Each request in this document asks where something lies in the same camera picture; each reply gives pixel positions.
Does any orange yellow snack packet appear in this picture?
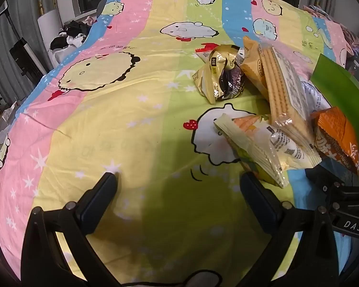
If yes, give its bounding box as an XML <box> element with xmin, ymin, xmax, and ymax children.
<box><xmin>242</xmin><ymin>36</ymin><xmax>273</xmax><ymax>102</ymax></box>

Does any clear cracker pack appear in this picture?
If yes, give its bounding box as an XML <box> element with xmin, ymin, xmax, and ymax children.
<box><xmin>257</xmin><ymin>43</ymin><xmax>322</xmax><ymax>166</ymax></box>

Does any black and white clothes pile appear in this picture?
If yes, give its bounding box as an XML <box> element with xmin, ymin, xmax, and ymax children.
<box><xmin>49</xmin><ymin>16</ymin><xmax>98</xmax><ymax>51</ymax></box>

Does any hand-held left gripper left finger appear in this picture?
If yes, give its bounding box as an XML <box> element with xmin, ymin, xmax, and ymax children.
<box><xmin>21</xmin><ymin>172</ymin><xmax>120</xmax><ymax>287</ymax></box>

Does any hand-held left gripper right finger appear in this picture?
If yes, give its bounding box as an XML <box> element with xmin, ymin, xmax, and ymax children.
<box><xmin>240</xmin><ymin>172</ymin><xmax>344</xmax><ymax>287</ymax></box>

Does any gold foil snack packet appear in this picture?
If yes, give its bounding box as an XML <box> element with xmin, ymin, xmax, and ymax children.
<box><xmin>192</xmin><ymin>44</ymin><xmax>245</xmax><ymax>105</ymax></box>

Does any grey curtain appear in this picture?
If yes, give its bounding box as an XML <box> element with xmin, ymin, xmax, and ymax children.
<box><xmin>0</xmin><ymin>0</ymin><xmax>78</xmax><ymax>96</ymax></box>

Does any striped cartoon printed blanket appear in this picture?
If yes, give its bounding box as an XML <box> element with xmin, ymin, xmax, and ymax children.
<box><xmin>0</xmin><ymin>0</ymin><xmax>359</xmax><ymax>287</ymax></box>

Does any pale yellow snack packet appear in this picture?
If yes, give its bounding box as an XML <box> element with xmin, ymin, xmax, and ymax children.
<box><xmin>214</xmin><ymin>114</ymin><xmax>288</xmax><ymax>189</ymax></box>

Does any green cardboard box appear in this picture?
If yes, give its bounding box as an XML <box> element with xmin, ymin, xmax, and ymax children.
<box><xmin>309</xmin><ymin>53</ymin><xmax>359</xmax><ymax>144</ymax></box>

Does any white snack packet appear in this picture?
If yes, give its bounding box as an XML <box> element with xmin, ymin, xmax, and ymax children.
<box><xmin>299</xmin><ymin>81</ymin><xmax>332</xmax><ymax>117</ymax></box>

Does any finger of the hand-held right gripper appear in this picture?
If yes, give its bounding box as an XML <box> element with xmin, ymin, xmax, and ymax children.
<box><xmin>304</xmin><ymin>167</ymin><xmax>359</xmax><ymax>216</ymax></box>

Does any white cardboard box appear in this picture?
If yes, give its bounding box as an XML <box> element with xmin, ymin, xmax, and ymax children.
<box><xmin>0</xmin><ymin>108</ymin><xmax>18</xmax><ymax>144</ymax></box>

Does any black upright appliance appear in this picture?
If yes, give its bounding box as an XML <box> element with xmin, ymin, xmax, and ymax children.
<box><xmin>0</xmin><ymin>1</ymin><xmax>48</xmax><ymax>84</ymax></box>

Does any red snack packet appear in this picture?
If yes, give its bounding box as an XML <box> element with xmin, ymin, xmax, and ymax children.
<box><xmin>195</xmin><ymin>42</ymin><xmax>220</xmax><ymax>64</ymax></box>

